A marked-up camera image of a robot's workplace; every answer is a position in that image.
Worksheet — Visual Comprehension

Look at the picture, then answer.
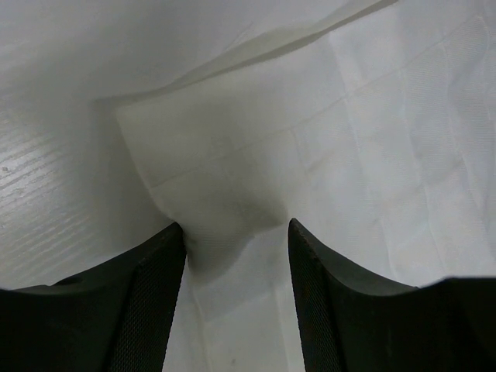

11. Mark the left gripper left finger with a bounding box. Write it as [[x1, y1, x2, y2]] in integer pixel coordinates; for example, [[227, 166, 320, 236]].
[[1, 224, 186, 371]]

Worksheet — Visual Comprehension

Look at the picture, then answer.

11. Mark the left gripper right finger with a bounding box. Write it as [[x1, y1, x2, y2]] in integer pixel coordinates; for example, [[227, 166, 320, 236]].
[[288, 219, 495, 371]]

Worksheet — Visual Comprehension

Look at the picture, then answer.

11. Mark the white pleated skirt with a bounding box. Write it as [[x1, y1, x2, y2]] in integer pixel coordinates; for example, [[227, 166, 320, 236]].
[[1, 1, 495, 371]]

